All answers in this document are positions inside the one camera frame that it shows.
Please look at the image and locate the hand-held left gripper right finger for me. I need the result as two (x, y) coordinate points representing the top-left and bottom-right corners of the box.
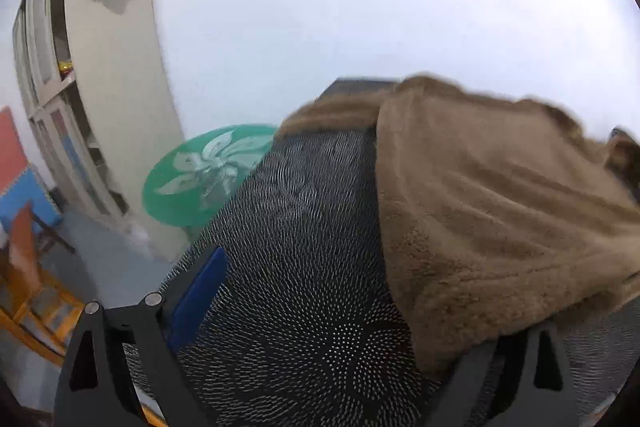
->
(425, 321), (581, 427)

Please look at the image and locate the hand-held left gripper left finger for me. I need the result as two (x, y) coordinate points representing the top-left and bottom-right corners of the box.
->
(54, 247), (228, 427)

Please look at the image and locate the brown fleece garment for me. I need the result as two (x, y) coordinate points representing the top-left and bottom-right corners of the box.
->
(275, 74), (640, 380)

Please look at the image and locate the black dotted tablecloth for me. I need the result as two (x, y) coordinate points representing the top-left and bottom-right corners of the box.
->
(122, 77), (640, 427)

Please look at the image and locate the orange wooden chair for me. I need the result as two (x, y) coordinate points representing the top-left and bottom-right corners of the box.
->
(0, 202), (86, 368)

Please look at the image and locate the red and blue foam mat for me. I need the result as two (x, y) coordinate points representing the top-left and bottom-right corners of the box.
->
(0, 107), (63, 233)

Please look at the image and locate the glass door cabinet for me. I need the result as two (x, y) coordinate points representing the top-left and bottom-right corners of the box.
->
(12, 0), (128, 218)

